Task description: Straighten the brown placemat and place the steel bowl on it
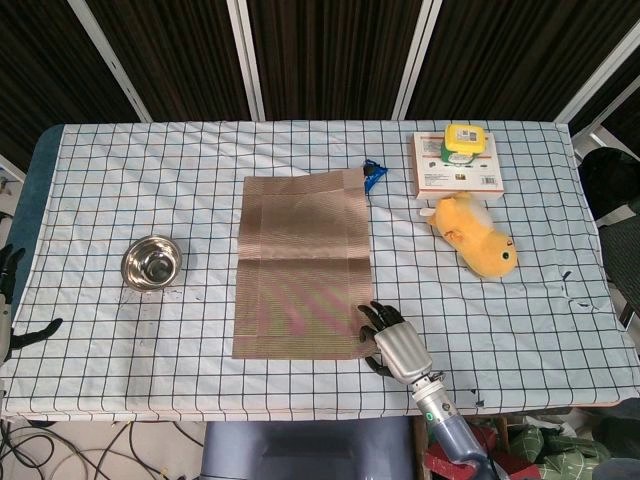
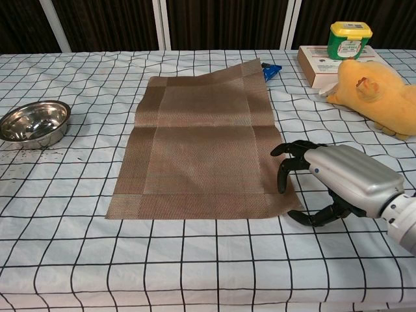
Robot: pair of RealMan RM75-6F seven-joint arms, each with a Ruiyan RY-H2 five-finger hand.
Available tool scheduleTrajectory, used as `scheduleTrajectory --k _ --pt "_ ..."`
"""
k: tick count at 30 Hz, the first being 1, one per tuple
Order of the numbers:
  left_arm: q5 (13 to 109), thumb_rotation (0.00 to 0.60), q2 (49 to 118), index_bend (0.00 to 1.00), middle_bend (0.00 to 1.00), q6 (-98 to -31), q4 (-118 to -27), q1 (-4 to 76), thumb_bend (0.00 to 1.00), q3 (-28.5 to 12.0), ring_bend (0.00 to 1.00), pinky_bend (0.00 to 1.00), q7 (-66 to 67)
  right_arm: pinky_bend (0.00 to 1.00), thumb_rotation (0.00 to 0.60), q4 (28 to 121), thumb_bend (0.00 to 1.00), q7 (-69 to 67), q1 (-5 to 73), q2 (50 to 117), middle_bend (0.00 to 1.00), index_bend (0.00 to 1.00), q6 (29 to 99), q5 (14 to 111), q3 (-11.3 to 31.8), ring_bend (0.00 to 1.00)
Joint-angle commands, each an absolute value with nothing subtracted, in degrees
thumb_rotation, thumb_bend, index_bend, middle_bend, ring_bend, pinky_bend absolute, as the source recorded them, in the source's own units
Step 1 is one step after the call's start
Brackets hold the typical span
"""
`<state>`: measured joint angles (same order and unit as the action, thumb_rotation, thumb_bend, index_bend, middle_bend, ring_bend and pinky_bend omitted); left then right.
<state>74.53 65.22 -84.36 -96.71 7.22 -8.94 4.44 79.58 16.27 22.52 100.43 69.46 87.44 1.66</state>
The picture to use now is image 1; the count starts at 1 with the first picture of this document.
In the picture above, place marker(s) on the stainless steel bowl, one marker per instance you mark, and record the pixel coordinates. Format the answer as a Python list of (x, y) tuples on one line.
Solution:
[(151, 264)]

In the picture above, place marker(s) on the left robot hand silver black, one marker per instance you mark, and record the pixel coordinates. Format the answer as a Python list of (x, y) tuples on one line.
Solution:
[(6, 310)]

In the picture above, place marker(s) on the green tub with yellow lid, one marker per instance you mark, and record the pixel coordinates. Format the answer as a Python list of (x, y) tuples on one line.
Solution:
[(465, 137)]

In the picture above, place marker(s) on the red box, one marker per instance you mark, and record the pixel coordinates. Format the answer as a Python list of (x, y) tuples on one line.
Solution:
[(445, 465)]

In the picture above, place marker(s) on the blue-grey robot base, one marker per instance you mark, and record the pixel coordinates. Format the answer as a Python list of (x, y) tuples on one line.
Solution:
[(300, 450)]

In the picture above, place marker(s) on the green leaf-pattern fabric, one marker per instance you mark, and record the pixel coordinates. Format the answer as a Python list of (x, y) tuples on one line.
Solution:
[(565, 450)]

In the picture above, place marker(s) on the yellow plush toy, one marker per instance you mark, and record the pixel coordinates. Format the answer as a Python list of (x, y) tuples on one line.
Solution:
[(475, 235)]

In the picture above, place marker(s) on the white partition post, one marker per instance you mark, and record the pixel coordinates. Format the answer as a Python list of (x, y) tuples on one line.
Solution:
[(115, 62), (247, 60), (415, 60), (595, 62)]

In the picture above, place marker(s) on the black chair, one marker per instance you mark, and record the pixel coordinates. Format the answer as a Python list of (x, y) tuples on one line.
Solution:
[(605, 180)]

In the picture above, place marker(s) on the white partition foot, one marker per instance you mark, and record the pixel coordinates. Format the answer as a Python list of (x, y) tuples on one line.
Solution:
[(592, 140)]

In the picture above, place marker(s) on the blue cookie packet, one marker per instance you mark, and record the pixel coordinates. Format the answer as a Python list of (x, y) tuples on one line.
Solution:
[(374, 170)]

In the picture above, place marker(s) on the white grid tablecloth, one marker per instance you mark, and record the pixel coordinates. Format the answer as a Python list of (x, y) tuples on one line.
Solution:
[(200, 200)]

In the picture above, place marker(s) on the white and orange box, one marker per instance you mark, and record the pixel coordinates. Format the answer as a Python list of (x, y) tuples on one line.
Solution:
[(450, 180)]

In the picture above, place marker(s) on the white side shelf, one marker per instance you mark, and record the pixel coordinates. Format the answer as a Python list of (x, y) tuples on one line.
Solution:
[(10, 187)]

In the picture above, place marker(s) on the brown woven placemat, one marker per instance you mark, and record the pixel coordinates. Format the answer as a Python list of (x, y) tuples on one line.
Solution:
[(300, 250)]

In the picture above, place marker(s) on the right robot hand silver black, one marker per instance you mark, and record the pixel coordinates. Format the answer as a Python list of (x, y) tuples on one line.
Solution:
[(402, 350)]

